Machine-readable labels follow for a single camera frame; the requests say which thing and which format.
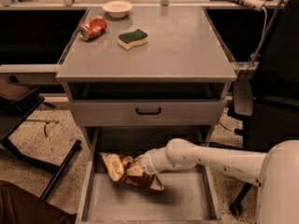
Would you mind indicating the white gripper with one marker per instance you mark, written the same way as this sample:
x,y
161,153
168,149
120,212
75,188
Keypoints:
x,y
147,162

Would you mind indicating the brown chip bag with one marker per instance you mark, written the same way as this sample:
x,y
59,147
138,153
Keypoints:
x,y
116,165

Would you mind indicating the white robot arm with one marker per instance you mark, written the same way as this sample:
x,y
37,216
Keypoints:
x,y
275,173

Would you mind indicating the open grey bottom drawer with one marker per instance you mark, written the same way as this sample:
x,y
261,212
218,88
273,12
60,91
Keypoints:
x,y
188,197

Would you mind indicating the closed grey drawer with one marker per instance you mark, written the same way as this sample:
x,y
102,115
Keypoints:
x,y
119,113

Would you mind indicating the grey drawer cabinet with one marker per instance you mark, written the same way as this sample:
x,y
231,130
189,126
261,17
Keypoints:
x,y
183,60

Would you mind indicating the dark brown object corner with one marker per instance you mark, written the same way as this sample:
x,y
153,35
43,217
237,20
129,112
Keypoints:
x,y
18,206

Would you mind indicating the green yellow sponge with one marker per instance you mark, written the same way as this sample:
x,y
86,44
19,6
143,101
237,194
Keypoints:
x,y
133,39

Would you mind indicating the red soda can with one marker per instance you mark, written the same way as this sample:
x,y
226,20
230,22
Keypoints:
x,y
92,28

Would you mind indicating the white bowl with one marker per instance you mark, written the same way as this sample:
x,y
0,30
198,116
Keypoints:
x,y
117,9

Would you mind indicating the black office chair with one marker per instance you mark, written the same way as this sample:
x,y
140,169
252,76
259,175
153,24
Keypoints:
x,y
274,90

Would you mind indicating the black drawer handle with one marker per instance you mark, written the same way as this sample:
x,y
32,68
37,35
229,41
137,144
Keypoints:
x,y
146,112

